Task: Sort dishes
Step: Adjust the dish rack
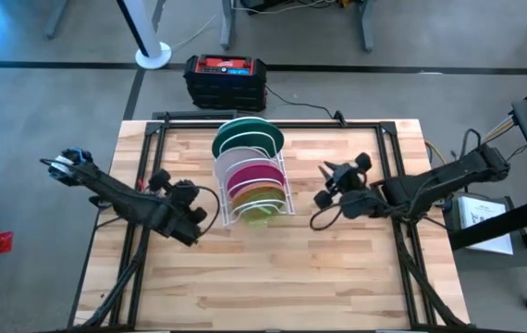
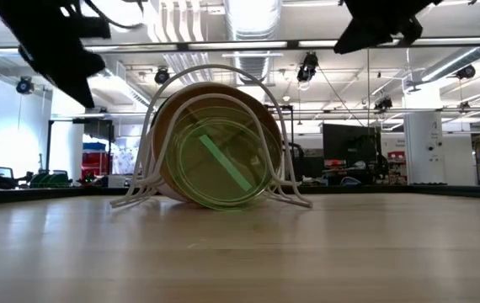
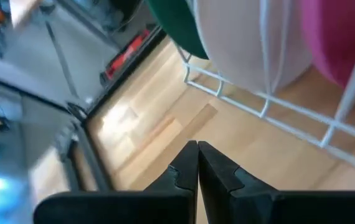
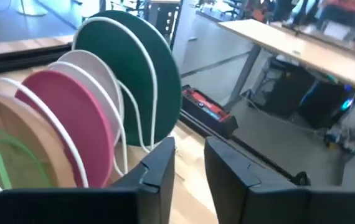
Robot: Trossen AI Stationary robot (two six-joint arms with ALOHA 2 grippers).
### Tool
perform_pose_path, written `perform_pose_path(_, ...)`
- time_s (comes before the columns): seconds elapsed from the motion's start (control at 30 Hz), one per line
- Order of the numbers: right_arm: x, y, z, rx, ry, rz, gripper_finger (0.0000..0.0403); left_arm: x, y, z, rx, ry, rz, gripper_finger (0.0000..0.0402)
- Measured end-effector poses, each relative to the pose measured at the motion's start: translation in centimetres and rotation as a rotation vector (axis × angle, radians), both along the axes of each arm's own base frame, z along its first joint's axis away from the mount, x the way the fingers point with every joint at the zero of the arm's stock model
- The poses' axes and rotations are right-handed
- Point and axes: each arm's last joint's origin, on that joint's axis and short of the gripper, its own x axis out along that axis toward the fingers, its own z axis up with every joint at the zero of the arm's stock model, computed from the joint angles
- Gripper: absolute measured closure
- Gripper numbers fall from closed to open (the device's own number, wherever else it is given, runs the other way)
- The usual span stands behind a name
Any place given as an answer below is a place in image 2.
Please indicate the black aluminium table frame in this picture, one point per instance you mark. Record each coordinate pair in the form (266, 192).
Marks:
(54, 195)

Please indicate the green dishes stack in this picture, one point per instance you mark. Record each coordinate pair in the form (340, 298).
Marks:
(50, 181)

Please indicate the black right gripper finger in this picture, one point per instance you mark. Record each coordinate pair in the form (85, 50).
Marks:
(366, 38)

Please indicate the black monitor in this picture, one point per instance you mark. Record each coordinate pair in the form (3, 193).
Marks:
(349, 141)

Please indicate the black gantry frame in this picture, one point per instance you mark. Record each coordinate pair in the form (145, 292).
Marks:
(80, 121)

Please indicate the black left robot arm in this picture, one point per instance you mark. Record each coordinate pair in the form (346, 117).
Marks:
(25, 21)

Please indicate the white plate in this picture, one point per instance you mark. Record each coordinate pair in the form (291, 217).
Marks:
(168, 196)

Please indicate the clear green small plate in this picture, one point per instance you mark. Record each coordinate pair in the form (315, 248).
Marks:
(223, 162)

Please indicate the brown divided plate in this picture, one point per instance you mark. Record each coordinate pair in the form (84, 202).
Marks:
(214, 87)

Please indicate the white pillar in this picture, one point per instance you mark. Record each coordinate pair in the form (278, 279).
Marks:
(425, 126)

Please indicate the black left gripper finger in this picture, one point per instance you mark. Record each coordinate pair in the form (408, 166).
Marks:
(78, 88)

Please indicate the black ceiling-mounted camera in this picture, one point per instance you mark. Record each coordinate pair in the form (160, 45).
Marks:
(383, 104)
(162, 76)
(24, 86)
(466, 72)
(308, 67)

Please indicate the red storage bins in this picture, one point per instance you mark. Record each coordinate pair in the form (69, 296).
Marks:
(94, 162)

